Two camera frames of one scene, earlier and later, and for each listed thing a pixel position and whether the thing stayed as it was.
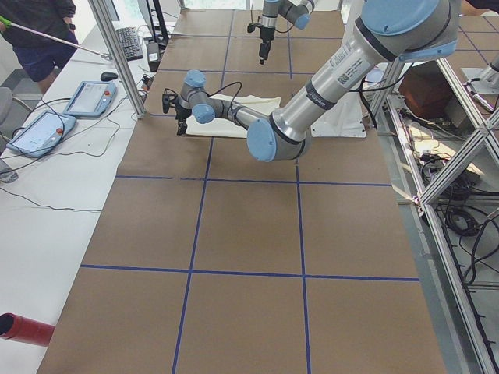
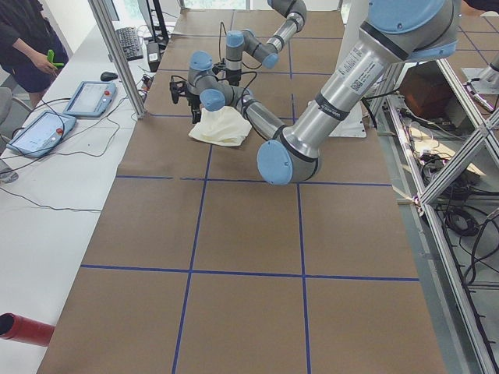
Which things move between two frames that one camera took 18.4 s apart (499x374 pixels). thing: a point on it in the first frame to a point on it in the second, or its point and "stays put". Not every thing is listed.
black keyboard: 129,43 stays put
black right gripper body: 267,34 to 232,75
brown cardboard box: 426,89 stays put
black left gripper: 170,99 to 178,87
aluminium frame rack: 442,153 stays put
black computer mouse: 107,76 stays put
